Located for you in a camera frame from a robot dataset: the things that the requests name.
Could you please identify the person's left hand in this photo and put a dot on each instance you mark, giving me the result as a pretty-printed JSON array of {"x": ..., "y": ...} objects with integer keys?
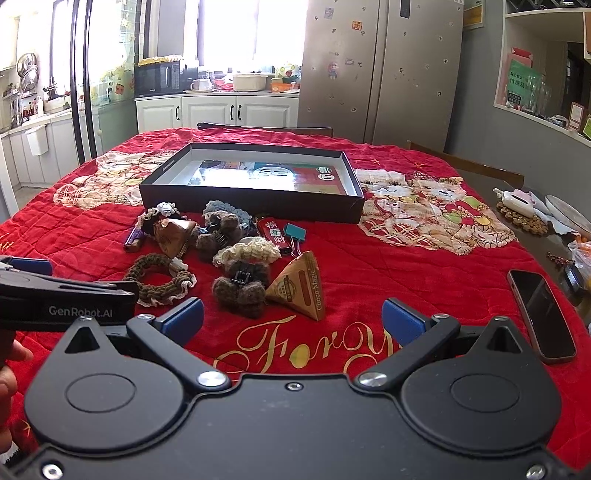
[{"x": 7, "y": 392}]

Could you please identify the clear plastic bag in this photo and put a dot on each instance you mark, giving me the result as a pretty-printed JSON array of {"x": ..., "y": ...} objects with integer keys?
[{"x": 581, "y": 258}]

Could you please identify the teal binder clip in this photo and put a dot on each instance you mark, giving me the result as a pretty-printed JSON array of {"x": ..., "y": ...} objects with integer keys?
[{"x": 295, "y": 232}]

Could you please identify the white wall shelf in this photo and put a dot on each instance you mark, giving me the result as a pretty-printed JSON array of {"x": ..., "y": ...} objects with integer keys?
[{"x": 545, "y": 124}]

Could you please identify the small photo frame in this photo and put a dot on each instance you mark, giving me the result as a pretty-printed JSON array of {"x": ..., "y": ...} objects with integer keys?
[{"x": 575, "y": 115}]

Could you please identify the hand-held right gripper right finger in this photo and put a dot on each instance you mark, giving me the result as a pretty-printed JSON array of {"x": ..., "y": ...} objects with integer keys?
[{"x": 400, "y": 319}]

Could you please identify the red rectangular packet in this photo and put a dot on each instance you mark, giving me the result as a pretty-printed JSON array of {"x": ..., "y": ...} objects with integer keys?
[{"x": 274, "y": 235}]

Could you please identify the white pink pouch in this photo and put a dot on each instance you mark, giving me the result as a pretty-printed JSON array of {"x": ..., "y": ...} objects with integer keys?
[{"x": 517, "y": 201}]

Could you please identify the red printed blanket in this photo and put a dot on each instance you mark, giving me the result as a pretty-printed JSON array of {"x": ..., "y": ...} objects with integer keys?
[{"x": 378, "y": 258}]

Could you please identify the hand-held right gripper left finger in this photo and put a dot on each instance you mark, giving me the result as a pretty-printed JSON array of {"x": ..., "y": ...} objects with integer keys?
[{"x": 184, "y": 319}]

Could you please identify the yellow wall poster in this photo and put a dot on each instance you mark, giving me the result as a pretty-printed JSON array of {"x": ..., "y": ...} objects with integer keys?
[{"x": 472, "y": 14}]

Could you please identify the dark smartphone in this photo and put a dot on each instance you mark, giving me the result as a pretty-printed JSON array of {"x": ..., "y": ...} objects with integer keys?
[{"x": 540, "y": 314}]

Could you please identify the black door frame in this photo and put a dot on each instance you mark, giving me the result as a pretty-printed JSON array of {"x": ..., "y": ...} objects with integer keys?
[{"x": 81, "y": 78}]

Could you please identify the brown knit bow hair clip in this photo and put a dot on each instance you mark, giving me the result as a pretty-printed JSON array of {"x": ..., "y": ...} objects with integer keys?
[
  {"x": 217, "y": 234},
  {"x": 240, "y": 288}
]

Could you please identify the dark wooden chair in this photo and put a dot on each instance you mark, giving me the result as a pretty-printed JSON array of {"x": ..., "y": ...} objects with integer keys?
[
  {"x": 314, "y": 131},
  {"x": 485, "y": 168}
]

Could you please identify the purple lighter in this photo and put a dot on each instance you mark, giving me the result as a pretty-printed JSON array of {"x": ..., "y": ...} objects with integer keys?
[{"x": 134, "y": 240}]

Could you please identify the printed card sheet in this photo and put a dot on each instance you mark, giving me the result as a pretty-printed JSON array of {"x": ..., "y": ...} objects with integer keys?
[{"x": 258, "y": 177}]

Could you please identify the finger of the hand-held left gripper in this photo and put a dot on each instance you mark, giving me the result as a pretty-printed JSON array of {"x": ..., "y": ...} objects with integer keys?
[
  {"x": 69, "y": 285},
  {"x": 32, "y": 266}
]

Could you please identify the clear drinking glasses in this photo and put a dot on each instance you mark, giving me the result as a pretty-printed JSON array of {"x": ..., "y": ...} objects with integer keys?
[{"x": 542, "y": 98}]

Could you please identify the grey kitchen counter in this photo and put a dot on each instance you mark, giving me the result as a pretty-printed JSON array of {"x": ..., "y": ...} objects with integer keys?
[{"x": 46, "y": 152}]

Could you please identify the orange box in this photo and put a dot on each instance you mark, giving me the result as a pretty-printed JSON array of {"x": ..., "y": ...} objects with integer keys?
[{"x": 281, "y": 85}]

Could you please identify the black microwave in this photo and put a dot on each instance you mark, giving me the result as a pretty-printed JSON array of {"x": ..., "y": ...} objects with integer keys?
[{"x": 157, "y": 78}]

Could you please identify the cream crochet scrunchie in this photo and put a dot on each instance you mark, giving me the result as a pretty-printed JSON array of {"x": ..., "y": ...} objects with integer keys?
[{"x": 249, "y": 251}]

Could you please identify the green poster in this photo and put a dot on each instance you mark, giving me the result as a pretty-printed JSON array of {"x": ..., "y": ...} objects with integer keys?
[{"x": 524, "y": 87}]

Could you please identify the doll fridge magnet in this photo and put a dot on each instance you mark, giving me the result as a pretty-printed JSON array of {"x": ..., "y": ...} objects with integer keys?
[{"x": 333, "y": 63}]

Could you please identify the woven coaster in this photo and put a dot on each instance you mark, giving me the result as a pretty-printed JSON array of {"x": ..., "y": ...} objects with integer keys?
[{"x": 526, "y": 224}]

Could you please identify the blue crochet scrunchie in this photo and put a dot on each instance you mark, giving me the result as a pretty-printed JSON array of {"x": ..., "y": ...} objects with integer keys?
[{"x": 231, "y": 207}]

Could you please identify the white plate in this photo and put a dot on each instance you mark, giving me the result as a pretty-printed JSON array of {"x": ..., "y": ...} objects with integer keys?
[{"x": 568, "y": 210}]

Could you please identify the brown crochet scrunchie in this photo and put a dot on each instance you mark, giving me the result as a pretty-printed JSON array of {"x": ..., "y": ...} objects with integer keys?
[{"x": 138, "y": 277}]

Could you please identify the cream plastic tub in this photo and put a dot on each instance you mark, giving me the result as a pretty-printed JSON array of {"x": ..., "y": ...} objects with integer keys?
[{"x": 249, "y": 81}]

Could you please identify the black cream lace scrunchie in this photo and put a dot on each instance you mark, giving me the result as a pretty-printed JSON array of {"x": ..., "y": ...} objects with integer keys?
[{"x": 159, "y": 215}]

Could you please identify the white mug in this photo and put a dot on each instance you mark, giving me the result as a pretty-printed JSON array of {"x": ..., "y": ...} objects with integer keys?
[{"x": 201, "y": 84}]

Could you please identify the silver refrigerator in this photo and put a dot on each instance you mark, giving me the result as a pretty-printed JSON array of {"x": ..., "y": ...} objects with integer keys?
[{"x": 415, "y": 92}]

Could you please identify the white hanging bin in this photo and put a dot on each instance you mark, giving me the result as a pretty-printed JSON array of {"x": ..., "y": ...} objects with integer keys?
[{"x": 37, "y": 141}]

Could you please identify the brown pyramid snack packet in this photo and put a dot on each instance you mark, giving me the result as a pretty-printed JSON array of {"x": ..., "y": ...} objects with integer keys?
[
  {"x": 300, "y": 286},
  {"x": 173, "y": 235}
]

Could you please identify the black shallow box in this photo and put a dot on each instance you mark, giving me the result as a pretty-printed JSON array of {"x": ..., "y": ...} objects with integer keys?
[{"x": 249, "y": 205}]

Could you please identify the white kitchen cabinets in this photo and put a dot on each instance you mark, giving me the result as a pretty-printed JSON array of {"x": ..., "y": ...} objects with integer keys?
[{"x": 207, "y": 113}]

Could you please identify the steel bowls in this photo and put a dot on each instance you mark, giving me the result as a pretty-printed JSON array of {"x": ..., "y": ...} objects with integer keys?
[{"x": 27, "y": 69}]

